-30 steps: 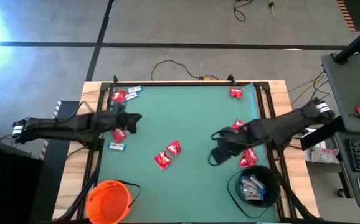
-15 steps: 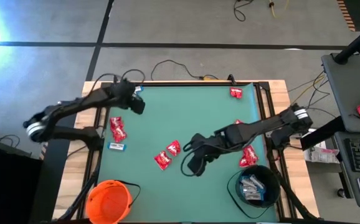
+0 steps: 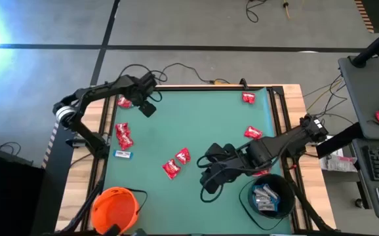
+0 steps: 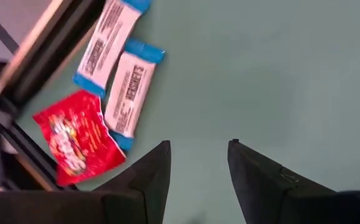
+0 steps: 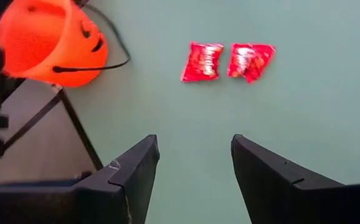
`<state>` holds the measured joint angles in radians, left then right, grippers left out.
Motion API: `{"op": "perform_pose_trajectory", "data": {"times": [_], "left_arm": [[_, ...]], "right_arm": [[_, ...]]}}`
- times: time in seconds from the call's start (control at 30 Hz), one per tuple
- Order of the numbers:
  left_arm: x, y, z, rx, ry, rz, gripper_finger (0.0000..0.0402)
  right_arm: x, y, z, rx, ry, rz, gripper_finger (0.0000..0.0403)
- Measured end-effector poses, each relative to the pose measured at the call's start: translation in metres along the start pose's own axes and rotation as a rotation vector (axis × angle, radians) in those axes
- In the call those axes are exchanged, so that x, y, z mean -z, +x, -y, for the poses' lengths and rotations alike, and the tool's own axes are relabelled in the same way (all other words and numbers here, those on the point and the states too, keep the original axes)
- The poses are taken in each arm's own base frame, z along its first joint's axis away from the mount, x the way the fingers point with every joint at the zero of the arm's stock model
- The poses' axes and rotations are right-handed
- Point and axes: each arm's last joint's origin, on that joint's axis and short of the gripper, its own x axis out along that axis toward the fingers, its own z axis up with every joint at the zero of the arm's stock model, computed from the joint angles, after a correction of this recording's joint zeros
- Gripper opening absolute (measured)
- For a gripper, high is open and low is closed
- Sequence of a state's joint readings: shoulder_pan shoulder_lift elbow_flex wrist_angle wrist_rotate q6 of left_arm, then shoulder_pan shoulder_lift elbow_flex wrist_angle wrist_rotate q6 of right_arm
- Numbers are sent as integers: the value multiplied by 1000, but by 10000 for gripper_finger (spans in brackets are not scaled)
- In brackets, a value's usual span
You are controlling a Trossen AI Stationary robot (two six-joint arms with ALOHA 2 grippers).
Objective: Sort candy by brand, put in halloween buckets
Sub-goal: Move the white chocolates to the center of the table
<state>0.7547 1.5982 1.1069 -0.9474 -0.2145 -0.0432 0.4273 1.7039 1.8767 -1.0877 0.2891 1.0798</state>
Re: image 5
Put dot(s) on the red candy packet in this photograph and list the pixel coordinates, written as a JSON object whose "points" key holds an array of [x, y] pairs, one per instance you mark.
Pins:
{"points": [[248, 60], [201, 62]]}

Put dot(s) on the orange pumpkin halloween bucket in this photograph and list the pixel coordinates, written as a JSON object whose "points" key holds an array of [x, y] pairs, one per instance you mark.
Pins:
{"points": [[43, 40]]}

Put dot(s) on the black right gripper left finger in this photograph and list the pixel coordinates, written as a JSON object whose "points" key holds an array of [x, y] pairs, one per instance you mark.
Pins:
{"points": [[136, 174]]}

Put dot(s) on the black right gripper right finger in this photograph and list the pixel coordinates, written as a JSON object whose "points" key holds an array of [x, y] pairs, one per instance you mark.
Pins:
{"points": [[270, 186]]}

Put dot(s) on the green table mat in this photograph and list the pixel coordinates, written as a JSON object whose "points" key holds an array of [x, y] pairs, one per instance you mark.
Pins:
{"points": [[307, 109]]}

